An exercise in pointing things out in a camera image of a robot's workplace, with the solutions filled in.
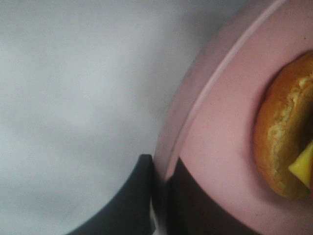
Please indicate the pink round plate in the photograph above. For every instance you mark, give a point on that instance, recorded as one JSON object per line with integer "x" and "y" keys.
{"x": 210, "y": 124}

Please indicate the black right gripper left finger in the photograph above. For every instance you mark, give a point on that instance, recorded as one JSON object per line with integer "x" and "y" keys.
{"x": 128, "y": 212}

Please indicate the burger with cheese and lettuce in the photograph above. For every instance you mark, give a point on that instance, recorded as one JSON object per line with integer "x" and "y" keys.
{"x": 284, "y": 127}

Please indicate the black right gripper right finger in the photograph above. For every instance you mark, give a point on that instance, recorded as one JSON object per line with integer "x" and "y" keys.
{"x": 190, "y": 211}

